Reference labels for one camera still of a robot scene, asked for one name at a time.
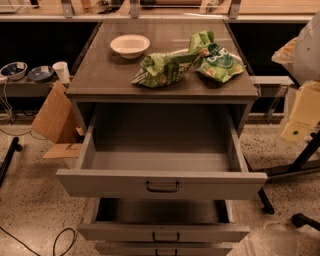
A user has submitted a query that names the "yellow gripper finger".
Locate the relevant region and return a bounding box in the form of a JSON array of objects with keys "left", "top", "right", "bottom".
[{"left": 280, "top": 81, "right": 320, "bottom": 143}]

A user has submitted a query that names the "grey top drawer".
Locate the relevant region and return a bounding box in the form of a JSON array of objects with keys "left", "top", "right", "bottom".
[{"left": 57, "top": 103, "right": 267, "bottom": 200}]

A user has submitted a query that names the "grey drawer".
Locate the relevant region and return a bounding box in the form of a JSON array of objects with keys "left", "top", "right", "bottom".
[
  {"left": 95, "top": 242, "right": 232, "bottom": 256},
  {"left": 78, "top": 198, "right": 249, "bottom": 243},
  {"left": 57, "top": 103, "right": 267, "bottom": 200}
]

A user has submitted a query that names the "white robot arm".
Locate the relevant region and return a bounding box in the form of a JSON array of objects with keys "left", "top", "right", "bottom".
[{"left": 271, "top": 12, "right": 320, "bottom": 143}]

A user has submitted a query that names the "grey drawer cabinet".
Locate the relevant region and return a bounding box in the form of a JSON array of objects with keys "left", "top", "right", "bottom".
[{"left": 67, "top": 16, "right": 258, "bottom": 132}]

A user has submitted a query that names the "grey middle drawer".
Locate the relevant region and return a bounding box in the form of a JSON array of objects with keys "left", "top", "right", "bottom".
[{"left": 78, "top": 198, "right": 249, "bottom": 243}]

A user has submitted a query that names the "grey bottom drawer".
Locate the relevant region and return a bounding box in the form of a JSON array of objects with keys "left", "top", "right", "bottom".
[{"left": 95, "top": 242, "right": 232, "bottom": 256}]

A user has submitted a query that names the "black chair base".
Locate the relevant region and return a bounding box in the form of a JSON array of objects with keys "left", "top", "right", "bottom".
[{"left": 242, "top": 129, "right": 320, "bottom": 231}]

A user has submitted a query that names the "green chip bag right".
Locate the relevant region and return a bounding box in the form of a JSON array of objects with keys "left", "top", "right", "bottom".
[{"left": 188, "top": 31, "right": 244, "bottom": 83}]

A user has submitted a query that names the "green chip bag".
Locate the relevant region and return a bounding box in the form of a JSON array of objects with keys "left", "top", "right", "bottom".
[
  {"left": 132, "top": 52, "right": 197, "bottom": 88},
  {"left": 188, "top": 31, "right": 244, "bottom": 83}
]

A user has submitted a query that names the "green chip bag left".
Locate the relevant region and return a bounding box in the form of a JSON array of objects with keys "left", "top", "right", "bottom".
[{"left": 132, "top": 52, "right": 197, "bottom": 88}]

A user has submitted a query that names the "white paper cup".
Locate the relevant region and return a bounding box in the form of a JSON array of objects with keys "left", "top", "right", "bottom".
[{"left": 53, "top": 61, "right": 70, "bottom": 84}]

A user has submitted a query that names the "brown cardboard box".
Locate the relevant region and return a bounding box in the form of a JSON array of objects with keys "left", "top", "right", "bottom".
[{"left": 32, "top": 81, "right": 84, "bottom": 159}]

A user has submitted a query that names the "blue white bowl far left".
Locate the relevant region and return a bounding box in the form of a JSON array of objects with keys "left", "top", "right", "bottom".
[{"left": 0, "top": 62, "right": 27, "bottom": 81}]

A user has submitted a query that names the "black stand leg left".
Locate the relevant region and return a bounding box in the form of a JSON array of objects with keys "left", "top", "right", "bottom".
[{"left": 0, "top": 137, "right": 22, "bottom": 187}]

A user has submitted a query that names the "black floor cable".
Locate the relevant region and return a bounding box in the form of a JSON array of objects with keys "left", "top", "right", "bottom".
[{"left": 0, "top": 225, "right": 77, "bottom": 256}]

